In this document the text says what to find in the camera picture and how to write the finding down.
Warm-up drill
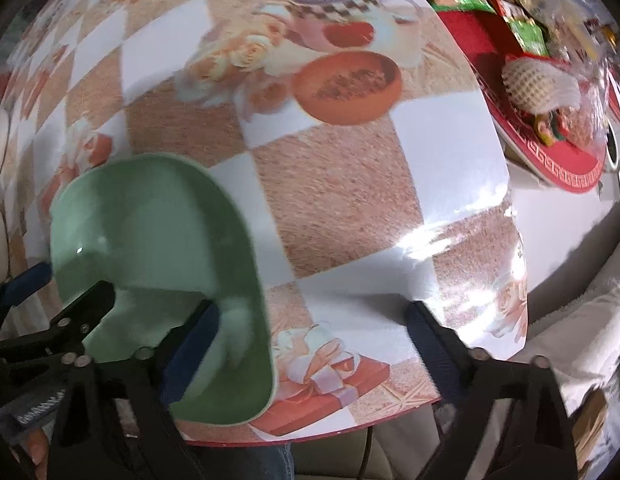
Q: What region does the clear plastic bag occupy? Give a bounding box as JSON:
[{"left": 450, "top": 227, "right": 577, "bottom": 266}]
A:
[{"left": 514, "top": 0, "right": 620, "bottom": 151}]

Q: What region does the pale green plate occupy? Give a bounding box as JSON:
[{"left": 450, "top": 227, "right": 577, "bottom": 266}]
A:
[{"left": 49, "top": 152, "right": 277, "bottom": 426}]

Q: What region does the person's leg in jeans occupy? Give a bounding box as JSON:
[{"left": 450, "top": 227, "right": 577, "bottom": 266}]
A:
[{"left": 200, "top": 442, "right": 297, "bottom": 480}]

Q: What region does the black cable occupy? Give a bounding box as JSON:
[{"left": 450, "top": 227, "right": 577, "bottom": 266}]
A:
[{"left": 357, "top": 427, "right": 375, "bottom": 480}]

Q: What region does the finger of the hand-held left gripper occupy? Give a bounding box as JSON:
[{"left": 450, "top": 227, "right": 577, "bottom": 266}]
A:
[
  {"left": 0, "top": 262, "right": 53, "bottom": 321},
  {"left": 0, "top": 280, "right": 116, "bottom": 366}
]

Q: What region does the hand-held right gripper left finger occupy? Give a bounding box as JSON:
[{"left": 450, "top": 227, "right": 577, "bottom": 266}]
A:
[{"left": 47, "top": 300, "right": 223, "bottom": 480}]

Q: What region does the white fluffy cloth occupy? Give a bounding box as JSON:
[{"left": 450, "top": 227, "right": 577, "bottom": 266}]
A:
[{"left": 514, "top": 275, "right": 620, "bottom": 416}]

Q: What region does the white foam fruit net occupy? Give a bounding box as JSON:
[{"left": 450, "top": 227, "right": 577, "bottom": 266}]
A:
[{"left": 502, "top": 57, "right": 585, "bottom": 111}]

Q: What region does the red round tray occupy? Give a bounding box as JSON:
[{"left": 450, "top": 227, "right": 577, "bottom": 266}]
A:
[{"left": 435, "top": 5, "right": 608, "bottom": 193}]

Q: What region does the printed checkered tablecloth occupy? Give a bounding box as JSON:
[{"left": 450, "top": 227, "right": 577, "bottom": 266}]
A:
[{"left": 0, "top": 0, "right": 528, "bottom": 446}]

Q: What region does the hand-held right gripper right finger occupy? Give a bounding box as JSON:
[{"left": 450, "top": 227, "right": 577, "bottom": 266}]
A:
[{"left": 402, "top": 301, "right": 578, "bottom": 480}]

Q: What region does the small green snack packet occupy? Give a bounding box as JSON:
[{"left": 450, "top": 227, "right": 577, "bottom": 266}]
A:
[{"left": 507, "top": 17, "right": 550, "bottom": 56}]

